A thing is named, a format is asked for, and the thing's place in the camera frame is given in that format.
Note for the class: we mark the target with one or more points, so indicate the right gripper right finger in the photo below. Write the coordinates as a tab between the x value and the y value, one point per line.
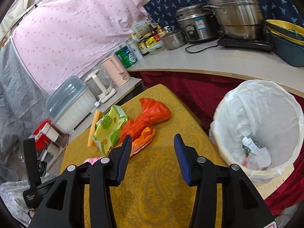
243	206

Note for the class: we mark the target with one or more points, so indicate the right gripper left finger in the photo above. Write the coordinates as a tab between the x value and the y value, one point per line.
63	205

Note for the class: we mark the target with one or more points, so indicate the green yellow snack wrapper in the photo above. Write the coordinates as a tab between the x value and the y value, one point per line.
108	129

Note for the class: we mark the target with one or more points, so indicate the orange foam net sleeve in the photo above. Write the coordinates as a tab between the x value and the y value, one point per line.
97	116

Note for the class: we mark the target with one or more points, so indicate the orange plastic bag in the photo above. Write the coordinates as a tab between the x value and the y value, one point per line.
141	128

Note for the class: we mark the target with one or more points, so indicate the white lined trash bin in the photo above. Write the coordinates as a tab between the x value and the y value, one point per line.
268	114

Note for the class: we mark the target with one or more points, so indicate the red white box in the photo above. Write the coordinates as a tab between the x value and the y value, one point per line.
45	133

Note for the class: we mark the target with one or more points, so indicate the white box grey lid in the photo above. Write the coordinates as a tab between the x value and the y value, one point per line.
70	104

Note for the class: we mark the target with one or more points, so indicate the glass white electric kettle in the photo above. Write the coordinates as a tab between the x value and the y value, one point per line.
102	93

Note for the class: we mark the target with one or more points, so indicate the pink electric kettle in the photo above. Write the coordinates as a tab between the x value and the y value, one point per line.
116	71

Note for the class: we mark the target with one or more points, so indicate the pink dotted curtain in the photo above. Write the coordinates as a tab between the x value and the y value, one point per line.
63	38

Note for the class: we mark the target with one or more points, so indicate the green white can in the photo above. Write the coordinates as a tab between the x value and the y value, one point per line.
126	57

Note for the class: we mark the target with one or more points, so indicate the black induction cooktop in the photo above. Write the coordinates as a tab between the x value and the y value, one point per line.
256	45

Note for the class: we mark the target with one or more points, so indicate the stacked blue yellow basins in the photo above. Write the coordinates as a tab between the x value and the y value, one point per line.
287	40

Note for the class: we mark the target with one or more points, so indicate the dark soy sauce bottle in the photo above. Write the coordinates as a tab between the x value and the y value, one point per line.
142	47

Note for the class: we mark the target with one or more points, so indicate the white bottle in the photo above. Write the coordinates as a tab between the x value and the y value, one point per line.
133	47

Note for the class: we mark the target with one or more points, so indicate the small stainless pot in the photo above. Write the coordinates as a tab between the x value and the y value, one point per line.
174	40

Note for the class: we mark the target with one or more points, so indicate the clear food container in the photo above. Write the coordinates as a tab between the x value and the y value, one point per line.
156	48

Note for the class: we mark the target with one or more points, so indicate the stainless rice cooker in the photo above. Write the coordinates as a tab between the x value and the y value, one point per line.
199	24

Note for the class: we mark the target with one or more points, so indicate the white paper carton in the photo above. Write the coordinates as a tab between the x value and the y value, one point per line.
140	28

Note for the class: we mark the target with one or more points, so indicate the large stainless steamer pot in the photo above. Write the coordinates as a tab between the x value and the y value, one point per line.
239	19

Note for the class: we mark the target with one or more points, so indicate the navy floral cloth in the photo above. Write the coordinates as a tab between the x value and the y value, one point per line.
163	12

